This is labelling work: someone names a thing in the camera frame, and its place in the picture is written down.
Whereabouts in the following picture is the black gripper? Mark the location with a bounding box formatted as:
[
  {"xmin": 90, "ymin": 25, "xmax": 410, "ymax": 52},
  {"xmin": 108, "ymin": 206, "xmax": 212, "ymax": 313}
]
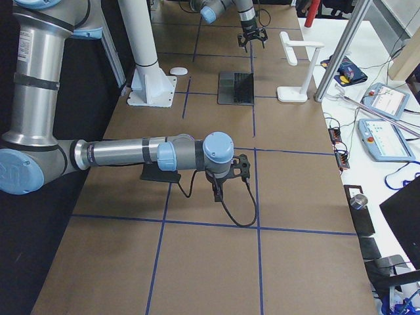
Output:
[
  {"xmin": 205, "ymin": 173, "xmax": 234, "ymax": 202},
  {"xmin": 238, "ymin": 20, "xmax": 267, "ymax": 52}
]

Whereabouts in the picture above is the grey laptop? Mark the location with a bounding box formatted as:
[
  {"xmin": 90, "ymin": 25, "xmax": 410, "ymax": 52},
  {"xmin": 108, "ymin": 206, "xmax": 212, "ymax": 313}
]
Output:
[{"xmin": 217, "ymin": 71, "xmax": 255, "ymax": 106}]

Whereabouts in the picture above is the white computer mouse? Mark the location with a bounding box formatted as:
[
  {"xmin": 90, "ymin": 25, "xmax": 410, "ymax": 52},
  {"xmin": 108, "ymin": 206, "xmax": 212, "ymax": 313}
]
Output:
[{"xmin": 169, "ymin": 67, "xmax": 188, "ymax": 75}]

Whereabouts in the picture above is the red cylinder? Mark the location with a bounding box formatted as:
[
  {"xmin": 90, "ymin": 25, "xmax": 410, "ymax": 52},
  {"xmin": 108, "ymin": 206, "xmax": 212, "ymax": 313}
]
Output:
[{"xmin": 304, "ymin": 0, "xmax": 321, "ymax": 28}]

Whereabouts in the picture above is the dark blue space pouch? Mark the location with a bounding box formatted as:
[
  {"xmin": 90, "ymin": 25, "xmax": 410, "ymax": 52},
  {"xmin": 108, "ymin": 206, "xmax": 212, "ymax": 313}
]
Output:
[{"xmin": 334, "ymin": 56, "xmax": 368, "ymax": 87}]

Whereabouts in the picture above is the far orange circuit board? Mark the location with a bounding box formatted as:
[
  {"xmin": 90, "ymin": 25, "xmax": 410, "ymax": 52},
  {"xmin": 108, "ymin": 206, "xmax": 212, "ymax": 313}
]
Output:
[{"xmin": 328, "ymin": 127, "xmax": 342, "ymax": 144}]

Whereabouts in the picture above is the orange circuit board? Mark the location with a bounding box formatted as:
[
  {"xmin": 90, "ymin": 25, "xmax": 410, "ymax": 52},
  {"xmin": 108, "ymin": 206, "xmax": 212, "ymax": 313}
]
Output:
[
  {"xmin": 334, "ymin": 148, "xmax": 350, "ymax": 171},
  {"xmin": 328, "ymin": 127, "xmax": 342, "ymax": 144}
]

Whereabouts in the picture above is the near orange circuit board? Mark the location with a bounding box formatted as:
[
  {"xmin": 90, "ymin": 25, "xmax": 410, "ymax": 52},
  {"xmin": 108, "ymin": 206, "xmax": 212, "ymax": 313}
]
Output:
[{"xmin": 334, "ymin": 148, "xmax": 350, "ymax": 171}]

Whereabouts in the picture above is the far teach pendant tablet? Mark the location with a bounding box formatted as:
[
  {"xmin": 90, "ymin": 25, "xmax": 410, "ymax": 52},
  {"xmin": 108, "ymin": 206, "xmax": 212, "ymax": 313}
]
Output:
[{"xmin": 361, "ymin": 83, "xmax": 410, "ymax": 121}]

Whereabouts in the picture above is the teach pendant tablet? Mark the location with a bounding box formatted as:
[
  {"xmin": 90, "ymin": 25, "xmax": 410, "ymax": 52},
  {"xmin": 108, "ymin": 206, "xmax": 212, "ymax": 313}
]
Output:
[
  {"xmin": 357, "ymin": 119, "xmax": 415, "ymax": 162},
  {"xmin": 361, "ymin": 83, "xmax": 410, "ymax": 121}
]

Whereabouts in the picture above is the silver metal cup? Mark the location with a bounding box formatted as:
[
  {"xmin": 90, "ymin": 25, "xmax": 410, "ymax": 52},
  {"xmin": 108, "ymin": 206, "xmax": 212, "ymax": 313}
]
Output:
[{"xmin": 349, "ymin": 194, "xmax": 368, "ymax": 210}]

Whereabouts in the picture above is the thin metal rod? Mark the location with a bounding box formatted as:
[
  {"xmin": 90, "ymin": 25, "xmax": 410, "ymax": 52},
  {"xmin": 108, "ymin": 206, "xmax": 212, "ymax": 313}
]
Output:
[{"xmin": 335, "ymin": 83, "xmax": 420, "ymax": 138}]

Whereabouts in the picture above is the near teach pendant tablet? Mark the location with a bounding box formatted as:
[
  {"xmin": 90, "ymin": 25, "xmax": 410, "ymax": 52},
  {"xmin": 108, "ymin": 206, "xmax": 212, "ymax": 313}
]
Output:
[{"xmin": 357, "ymin": 119, "xmax": 415, "ymax": 162}]

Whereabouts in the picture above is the black monitor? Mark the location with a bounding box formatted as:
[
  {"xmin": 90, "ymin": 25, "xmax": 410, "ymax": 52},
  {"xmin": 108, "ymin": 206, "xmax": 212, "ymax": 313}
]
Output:
[{"xmin": 379, "ymin": 178, "xmax": 419, "ymax": 269}]

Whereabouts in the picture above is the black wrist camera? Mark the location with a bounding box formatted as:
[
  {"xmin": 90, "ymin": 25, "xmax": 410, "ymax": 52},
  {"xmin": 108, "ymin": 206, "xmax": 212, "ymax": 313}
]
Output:
[{"xmin": 234, "ymin": 154, "xmax": 250, "ymax": 183}]

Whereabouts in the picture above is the aluminium frame post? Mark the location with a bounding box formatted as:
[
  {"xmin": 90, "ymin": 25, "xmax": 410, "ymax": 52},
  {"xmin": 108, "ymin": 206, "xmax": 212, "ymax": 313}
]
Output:
[{"xmin": 314, "ymin": 0, "xmax": 373, "ymax": 102}]

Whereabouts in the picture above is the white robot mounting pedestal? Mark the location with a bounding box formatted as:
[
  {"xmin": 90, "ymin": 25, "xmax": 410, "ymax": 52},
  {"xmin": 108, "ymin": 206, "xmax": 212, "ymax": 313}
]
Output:
[{"xmin": 118, "ymin": 0, "xmax": 177, "ymax": 108}]

